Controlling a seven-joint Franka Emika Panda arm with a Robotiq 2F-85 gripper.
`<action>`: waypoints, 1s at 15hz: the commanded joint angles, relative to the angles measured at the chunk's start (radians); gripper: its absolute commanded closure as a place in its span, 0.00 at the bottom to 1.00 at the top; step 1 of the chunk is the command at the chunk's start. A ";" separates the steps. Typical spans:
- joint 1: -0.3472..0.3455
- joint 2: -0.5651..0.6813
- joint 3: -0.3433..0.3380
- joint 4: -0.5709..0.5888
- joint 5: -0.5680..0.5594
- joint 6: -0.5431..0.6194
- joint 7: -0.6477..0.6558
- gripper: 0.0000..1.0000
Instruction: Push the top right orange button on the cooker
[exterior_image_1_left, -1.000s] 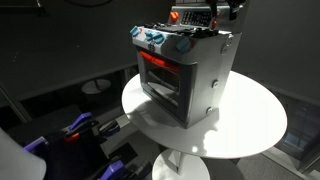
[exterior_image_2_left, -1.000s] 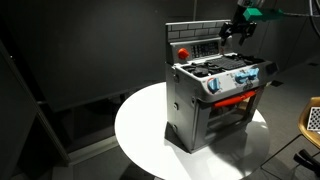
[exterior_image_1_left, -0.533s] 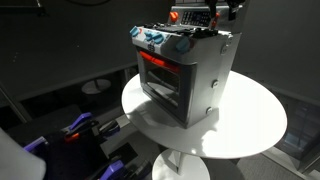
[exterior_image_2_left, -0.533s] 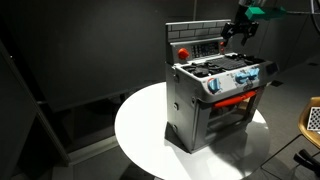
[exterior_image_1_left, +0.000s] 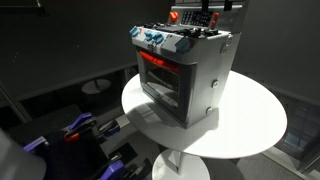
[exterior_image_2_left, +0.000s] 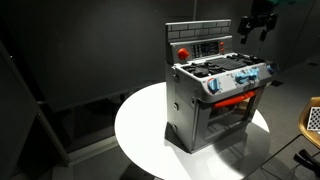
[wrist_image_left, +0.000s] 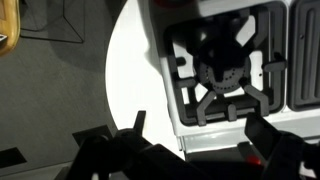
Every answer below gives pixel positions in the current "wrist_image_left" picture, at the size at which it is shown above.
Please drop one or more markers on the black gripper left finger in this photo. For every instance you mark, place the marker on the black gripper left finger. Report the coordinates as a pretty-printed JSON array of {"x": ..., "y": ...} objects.
[{"x": 140, "y": 120}]

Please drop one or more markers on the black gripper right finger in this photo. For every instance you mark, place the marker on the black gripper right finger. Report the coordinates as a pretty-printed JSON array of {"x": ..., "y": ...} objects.
[{"x": 263, "y": 135}]

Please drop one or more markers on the grey toy cooker stove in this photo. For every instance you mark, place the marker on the grey toy cooker stove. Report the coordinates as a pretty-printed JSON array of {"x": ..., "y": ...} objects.
[{"x": 216, "y": 133}]

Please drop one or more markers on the wooden chair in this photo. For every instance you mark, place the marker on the wooden chair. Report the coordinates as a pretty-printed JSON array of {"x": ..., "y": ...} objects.
[{"x": 8, "y": 23}]

